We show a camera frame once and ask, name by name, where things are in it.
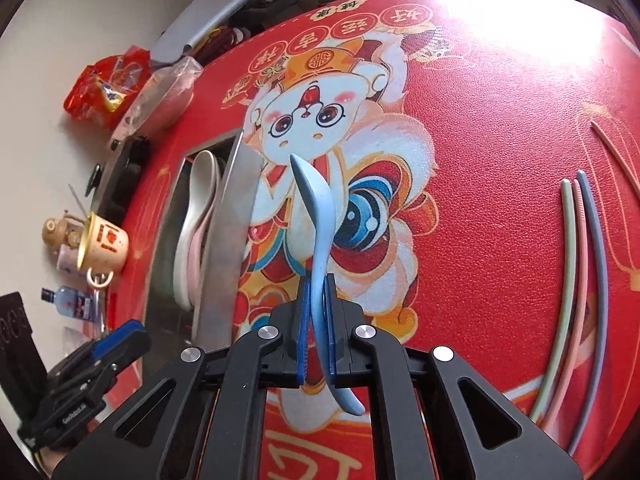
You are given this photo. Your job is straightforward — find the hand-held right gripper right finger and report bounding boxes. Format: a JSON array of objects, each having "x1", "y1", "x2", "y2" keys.
[{"x1": 324, "y1": 274, "x2": 583, "y2": 480}]

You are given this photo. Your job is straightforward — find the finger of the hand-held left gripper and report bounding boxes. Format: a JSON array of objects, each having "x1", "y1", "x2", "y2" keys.
[
  {"x1": 75, "y1": 332, "x2": 152, "y2": 396},
  {"x1": 50, "y1": 319, "x2": 147, "y2": 376}
]

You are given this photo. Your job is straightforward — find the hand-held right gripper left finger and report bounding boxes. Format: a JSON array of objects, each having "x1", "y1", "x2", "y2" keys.
[{"x1": 52, "y1": 275, "x2": 313, "y2": 480}]

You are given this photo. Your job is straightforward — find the pink spoon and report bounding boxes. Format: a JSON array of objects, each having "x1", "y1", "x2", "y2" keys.
[{"x1": 187, "y1": 157, "x2": 226, "y2": 311}]

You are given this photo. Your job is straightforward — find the blue spoon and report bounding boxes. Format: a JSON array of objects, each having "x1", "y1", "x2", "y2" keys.
[{"x1": 289, "y1": 152, "x2": 366, "y2": 416}]

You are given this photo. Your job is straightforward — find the stainless steel utensil box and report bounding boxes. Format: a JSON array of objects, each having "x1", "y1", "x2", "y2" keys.
[{"x1": 141, "y1": 127, "x2": 262, "y2": 361}]

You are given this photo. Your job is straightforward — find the white spoon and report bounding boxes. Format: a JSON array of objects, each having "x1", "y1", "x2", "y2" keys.
[{"x1": 172, "y1": 150, "x2": 221, "y2": 311}]

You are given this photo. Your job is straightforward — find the blue glass bottle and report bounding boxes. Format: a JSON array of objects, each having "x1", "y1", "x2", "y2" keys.
[{"x1": 41, "y1": 285, "x2": 101, "y2": 322}]

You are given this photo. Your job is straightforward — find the cream enamel mug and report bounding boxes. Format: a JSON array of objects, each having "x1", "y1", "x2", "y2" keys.
[{"x1": 77, "y1": 212, "x2": 130, "y2": 291}]

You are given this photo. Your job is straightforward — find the small white cup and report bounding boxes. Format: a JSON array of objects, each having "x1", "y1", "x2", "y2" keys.
[{"x1": 56, "y1": 242, "x2": 88, "y2": 276}]

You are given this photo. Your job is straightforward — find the brown teapot figurine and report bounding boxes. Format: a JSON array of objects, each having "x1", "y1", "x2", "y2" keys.
[{"x1": 42, "y1": 210, "x2": 88, "y2": 256}]

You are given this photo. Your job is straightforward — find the thin metal skewer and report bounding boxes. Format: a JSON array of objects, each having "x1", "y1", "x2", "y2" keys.
[{"x1": 69, "y1": 184, "x2": 91, "y2": 218}]

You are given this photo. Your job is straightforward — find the black electric pan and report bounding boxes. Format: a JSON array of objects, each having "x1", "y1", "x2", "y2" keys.
[{"x1": 86, "y1": 135, "x2": 152, "y2": 226}]

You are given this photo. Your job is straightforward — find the white tube bottle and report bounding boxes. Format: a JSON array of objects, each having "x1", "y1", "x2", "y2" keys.
[{"x1": 111, "y1": 110, "x2": 141, "y2": 152}]

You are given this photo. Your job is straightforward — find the red snack bag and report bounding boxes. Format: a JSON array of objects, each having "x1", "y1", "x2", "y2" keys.
[{"x1": 62, "y1": 46, "x2": 151, "y2": 131}]

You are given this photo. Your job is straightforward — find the clear plastic bag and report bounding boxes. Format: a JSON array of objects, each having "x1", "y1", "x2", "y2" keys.
[{"x1": 111, "y1": 56, "x2": 203, "y2": 136}]

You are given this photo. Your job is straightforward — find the green chopstick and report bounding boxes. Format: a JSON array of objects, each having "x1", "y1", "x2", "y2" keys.
[{"x1": 529, "y1": 178, "x2": 576, "y2": 423}]

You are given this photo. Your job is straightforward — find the pink chopstick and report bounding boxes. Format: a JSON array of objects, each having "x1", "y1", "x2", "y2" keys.
[{"x1": 541, "y1": 177, "x2": 591, "y2": 431}]

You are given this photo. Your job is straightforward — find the red printed table mat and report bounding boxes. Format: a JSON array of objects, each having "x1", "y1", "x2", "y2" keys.
[{"x1": 107, "y1": 0, "x2": 640, "y2": 480}]

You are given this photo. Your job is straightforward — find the blue-grey chopstick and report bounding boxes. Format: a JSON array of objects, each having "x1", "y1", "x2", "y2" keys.
[{"x1": 566, "y1": 170, "x2": 610, "y2": 456}]

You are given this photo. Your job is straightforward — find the grey curved chair back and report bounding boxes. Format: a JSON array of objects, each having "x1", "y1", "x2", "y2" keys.
[{"x1": 150, "y1": 0, "x2": 273, "y2": 63}]

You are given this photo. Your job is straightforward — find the dark cloth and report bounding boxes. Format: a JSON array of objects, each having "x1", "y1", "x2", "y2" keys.
[{"x1": 235, "y1": 0, "x2": 307, "y2": 28}]

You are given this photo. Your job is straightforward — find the orange chopstick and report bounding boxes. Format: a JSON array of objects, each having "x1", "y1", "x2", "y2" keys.
[{"x1": 590, "y1": 120, "x2": 640, "y2": 188}]

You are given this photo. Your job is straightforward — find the dark red cords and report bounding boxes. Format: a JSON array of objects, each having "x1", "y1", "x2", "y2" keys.
[{"x1": 192, "y1": 25, "x2": 251, "y2": 63}]

